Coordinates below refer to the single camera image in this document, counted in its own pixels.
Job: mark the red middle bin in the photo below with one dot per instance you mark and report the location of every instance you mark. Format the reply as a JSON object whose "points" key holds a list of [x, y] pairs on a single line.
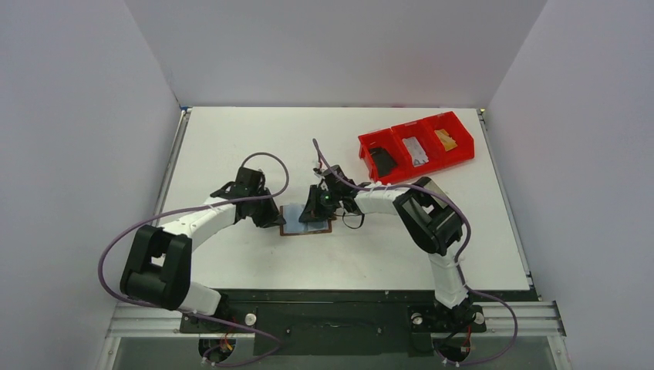
{"points": [[421, 143]]}

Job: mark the red left bin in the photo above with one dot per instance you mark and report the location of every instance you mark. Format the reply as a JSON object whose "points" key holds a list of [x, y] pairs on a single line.
{"points": [[387, 139]]}

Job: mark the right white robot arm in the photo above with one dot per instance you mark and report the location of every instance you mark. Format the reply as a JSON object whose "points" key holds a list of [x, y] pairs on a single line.
{"points": [[425, 211]]}

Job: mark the red bin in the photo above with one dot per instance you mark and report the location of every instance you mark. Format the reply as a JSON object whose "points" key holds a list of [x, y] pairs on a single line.
{"points": [[387, 139], [465, 142], [421, 143]]}

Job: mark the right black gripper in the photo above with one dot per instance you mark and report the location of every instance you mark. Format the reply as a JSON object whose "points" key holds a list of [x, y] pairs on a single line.
{"points": [[315, 203]]}

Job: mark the red right bin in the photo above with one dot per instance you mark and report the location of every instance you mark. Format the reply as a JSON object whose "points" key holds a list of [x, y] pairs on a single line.
{"points": [[465, 142]]}

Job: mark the gold card in bin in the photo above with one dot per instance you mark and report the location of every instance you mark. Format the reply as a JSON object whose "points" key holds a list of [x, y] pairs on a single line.
{"points": [[447, 141]]}

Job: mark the brown leather card holder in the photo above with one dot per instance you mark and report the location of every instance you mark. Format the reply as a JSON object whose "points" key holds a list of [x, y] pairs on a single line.
{"points": [[294, 227]]}

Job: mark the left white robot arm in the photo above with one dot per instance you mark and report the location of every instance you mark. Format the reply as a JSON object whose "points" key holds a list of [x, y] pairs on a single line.
{"points": [[158, 267]]}

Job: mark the aluminium rail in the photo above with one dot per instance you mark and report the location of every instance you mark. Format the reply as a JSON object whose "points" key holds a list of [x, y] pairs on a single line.
{"points": [[534, 319]]}

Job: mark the black VIP card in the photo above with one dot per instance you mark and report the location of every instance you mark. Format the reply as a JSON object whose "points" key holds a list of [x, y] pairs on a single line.
{"points": [[383, 161]]}

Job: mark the silver card in bin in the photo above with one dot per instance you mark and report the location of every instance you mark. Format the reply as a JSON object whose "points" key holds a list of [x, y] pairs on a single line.
{"points": [[416, 151]]}

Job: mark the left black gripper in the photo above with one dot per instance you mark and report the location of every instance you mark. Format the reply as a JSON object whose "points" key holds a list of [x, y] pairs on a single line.
{"points": [[272, 217]]}

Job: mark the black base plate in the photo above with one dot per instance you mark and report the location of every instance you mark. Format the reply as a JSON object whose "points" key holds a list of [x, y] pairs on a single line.
{"points": [[305, 322]]}

